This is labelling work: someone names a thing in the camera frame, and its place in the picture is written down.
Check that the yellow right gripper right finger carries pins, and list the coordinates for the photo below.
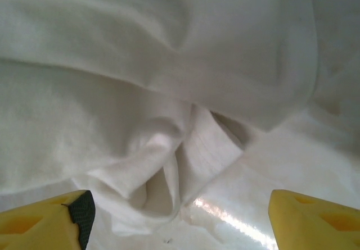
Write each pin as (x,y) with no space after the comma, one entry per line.
(315,224)

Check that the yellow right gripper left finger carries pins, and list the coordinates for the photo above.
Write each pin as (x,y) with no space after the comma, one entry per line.
(33,224)

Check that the white t-shirt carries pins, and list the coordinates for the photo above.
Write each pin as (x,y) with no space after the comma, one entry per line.
(140,64)

